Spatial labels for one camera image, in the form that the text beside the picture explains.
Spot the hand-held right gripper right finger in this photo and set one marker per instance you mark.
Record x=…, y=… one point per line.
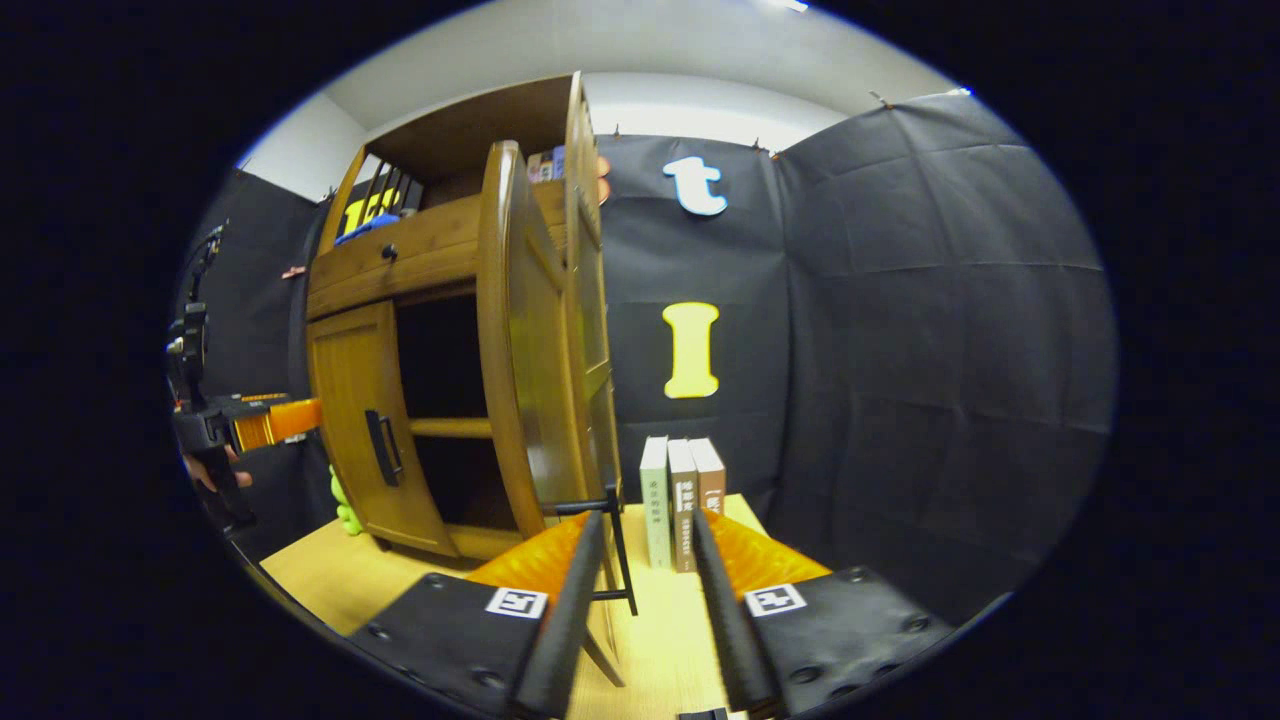
x=730, y=630

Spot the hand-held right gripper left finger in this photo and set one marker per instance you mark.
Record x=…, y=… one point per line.
x=560, y=630

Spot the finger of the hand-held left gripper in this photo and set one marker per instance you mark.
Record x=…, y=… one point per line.
x=290, y=420

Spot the wooden shoe cabinet door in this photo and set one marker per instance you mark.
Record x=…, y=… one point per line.
x=350, y=400
x=525, y=380

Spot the wooden double-door shoe cabinet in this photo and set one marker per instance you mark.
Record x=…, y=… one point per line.
x=583, y=250

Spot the wooden cabinet drawer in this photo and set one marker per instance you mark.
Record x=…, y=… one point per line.
x=430, y=242

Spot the green toy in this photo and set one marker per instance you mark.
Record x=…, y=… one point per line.
x=347, y=515

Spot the grey book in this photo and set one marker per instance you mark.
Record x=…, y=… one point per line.
x=683, y=500

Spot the pale green book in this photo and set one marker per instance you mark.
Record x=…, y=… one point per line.
x=655, y=500

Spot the wooden inner shelf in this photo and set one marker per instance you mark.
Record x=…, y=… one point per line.
x=450, y=427

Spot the blue cloth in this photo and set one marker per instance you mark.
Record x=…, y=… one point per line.
x=368, y=228

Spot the black backdrop cloth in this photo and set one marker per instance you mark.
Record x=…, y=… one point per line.
x=900, y=350

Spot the small brown shelf book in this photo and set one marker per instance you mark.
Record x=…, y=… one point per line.
x=534, y=166

